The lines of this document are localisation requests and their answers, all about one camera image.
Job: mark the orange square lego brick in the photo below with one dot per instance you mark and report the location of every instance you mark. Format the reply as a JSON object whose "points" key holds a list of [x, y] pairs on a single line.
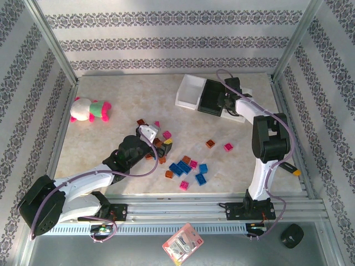
{"points": [[141, 122], [149, 156], [162, 160], [158, 142], [210, 143], [169, 174], [186, 159]]}

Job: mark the small circuit board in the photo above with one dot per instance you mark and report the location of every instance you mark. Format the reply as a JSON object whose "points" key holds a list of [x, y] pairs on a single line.
{"points": [[101, 229], [256, 227]]}

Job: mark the white plastic container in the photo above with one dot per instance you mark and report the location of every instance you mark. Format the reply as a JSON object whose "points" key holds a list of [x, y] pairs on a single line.
{"points": [[188, 92], [235, 117]]}

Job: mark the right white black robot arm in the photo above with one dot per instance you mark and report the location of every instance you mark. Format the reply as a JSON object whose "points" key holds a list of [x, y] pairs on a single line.
{"points": [[267, 138]]}

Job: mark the grey metal base panel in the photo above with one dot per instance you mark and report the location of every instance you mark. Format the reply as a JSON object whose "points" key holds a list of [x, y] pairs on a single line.
{"points": [[249, 255]]}

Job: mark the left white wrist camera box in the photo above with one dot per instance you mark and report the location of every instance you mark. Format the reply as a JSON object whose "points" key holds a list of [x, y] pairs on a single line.
{"points": [[149, 132]]}

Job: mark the aluminium frame post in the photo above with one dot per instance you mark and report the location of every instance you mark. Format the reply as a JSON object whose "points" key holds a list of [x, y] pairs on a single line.
{"points": [[295, 41], [53, 41]]}

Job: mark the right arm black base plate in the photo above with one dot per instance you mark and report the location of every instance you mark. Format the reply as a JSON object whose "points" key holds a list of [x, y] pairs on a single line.
{"points": [[235, 212]]}

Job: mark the black yellow utility knife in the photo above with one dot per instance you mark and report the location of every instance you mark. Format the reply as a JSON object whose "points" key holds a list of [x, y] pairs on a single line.
{"points": [[296, 173]]}

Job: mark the aluminium side rail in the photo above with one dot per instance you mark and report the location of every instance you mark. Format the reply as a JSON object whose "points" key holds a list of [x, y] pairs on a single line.
{"points": [[59, 138], [280, 97]]}

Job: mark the pink blister pack card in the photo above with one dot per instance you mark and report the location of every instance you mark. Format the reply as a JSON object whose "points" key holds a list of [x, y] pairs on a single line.
{"points": [[183, 243]]}

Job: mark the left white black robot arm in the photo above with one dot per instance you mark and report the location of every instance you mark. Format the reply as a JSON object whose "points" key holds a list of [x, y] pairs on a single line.
{"points": [[80, 185]]}

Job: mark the black plastic container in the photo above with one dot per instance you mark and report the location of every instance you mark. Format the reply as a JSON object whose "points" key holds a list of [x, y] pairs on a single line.
{"points": [[209, 98]]}

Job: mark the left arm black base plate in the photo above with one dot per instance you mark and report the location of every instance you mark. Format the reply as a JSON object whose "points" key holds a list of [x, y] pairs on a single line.
{"points": [[122, 212]]}

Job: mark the black round puck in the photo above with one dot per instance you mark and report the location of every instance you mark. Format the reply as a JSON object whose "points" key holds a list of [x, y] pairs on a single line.
{"points": [[292, 236]]}

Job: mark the pink square lego brick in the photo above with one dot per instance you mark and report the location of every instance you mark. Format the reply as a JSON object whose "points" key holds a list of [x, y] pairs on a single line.
{"points": [[157, 123], [167, 135], [228, 147], [184, 185], [193, 164]]}

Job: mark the long aluminium rail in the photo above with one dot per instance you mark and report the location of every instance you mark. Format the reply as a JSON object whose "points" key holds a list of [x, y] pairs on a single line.
{"points": [[180, 210]]}

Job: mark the white pink green plush toy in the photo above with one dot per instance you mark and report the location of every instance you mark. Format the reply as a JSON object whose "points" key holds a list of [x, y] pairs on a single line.
{"points": [[80, 110]]}

